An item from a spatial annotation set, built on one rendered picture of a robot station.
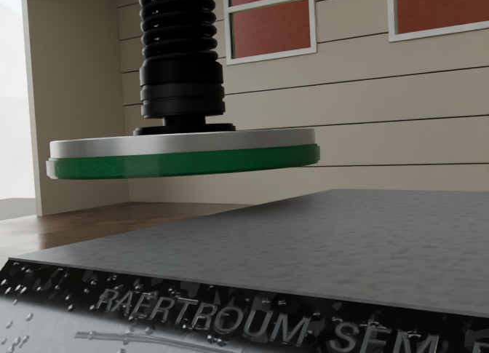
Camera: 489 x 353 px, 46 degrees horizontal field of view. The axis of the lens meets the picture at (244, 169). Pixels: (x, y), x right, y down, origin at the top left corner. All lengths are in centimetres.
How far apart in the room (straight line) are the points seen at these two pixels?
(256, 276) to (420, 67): 647
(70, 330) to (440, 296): 14
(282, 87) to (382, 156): 157
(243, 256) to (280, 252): 2
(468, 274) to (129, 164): 23
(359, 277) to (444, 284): 3
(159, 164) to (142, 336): 17
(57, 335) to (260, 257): 9
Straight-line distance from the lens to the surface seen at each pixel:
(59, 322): 25
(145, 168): 37
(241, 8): 779
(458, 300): 19
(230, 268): 23
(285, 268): 23
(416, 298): 19
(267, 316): 20
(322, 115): 709
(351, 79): 695
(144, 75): 47
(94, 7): 904
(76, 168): 40
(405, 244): 27
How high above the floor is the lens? 87
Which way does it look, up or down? 3 degrees down
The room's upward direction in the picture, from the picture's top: 3 degrees counter-clockwise
